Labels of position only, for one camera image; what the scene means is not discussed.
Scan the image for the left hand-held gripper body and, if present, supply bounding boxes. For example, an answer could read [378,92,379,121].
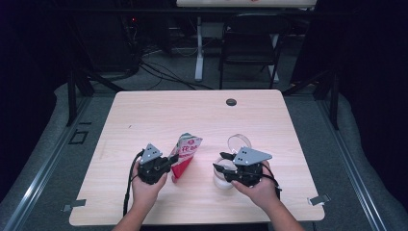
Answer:
[138,142,173,186]

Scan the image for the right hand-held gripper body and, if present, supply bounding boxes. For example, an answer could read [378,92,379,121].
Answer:
[232,146,273,188]

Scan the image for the clear plastic bag pink print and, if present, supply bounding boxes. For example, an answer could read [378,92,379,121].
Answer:
[168,132,204,184]

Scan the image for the person's left hand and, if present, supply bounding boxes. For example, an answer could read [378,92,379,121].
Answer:
[131,161,168,210]

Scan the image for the person's right hand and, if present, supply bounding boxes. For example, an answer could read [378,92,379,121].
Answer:
[230,161,281,211]

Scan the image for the grey tape strip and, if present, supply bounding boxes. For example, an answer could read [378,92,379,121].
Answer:
[62,198,87,213]
[308,193,331,207]

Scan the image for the black metal stand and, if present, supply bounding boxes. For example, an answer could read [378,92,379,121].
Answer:
[282,68,341,131]
[65,68,126,127]

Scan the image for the black chair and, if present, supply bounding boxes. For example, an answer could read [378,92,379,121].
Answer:
[219,13,292,90]

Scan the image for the white desk with white legs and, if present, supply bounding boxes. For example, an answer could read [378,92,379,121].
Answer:
[176,0,318,83]

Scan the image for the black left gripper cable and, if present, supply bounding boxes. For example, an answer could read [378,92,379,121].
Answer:
[122,148,145,217]

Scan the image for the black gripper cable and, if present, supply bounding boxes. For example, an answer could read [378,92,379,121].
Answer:
[261,162,283,200]
[122,148,145,217]

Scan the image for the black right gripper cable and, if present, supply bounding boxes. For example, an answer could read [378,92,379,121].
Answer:
[261,162,283,200]

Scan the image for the black floor cables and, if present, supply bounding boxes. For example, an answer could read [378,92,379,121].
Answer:
[138,59,214,91]

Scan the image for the aluminium floor rail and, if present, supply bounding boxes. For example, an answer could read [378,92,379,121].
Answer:
[0,95,94,231]
[316,99,390,231]

